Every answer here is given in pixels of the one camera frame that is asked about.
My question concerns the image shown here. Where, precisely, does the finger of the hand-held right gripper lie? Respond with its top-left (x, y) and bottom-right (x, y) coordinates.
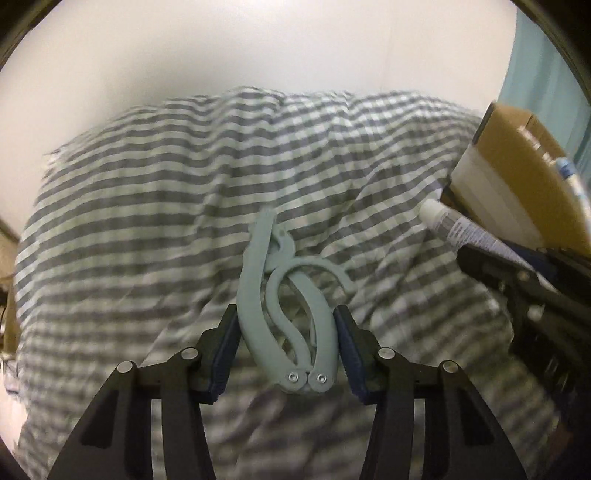
top-left (503, 240), bottom-right (591, 296)
top-left (456, 247), bottom-right (560, 298)

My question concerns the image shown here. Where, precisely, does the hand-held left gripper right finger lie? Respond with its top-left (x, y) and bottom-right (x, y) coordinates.
top-left (335, 305), bottom-right (529, 480)

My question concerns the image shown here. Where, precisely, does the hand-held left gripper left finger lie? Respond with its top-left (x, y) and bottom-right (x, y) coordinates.
top-left (46, 305), bottom-right (241, 480)

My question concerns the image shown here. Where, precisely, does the white tube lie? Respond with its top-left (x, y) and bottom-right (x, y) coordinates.
top-left (419, 198), bottom-right (536, 273)

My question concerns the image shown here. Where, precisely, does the large cardboard box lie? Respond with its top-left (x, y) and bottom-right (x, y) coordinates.
top-left (441, 102), bottom-right (591, 259)

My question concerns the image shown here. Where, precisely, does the grey checked blanket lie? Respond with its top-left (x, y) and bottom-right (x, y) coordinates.
top-left (14, 88), bottom-right (568, 480)

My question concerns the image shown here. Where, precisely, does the green curtain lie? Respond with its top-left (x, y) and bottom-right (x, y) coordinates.
top-left (496, 9), bottom-right (591, 153)

